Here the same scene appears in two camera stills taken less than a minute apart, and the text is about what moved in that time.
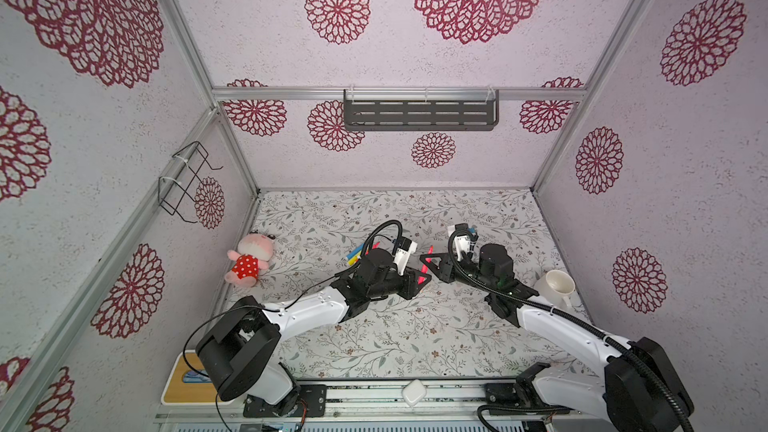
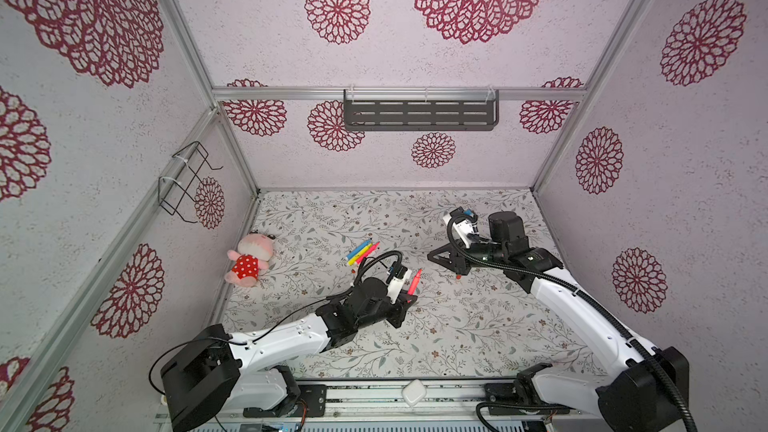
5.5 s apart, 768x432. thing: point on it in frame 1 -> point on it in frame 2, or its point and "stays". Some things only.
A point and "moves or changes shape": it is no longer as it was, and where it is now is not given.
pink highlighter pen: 424,267 moves or changes shape
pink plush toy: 255,250 stays
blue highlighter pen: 357,250 stays
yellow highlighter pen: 353,260 stays
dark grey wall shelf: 413,110 stays
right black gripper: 444,272 -> 457,262
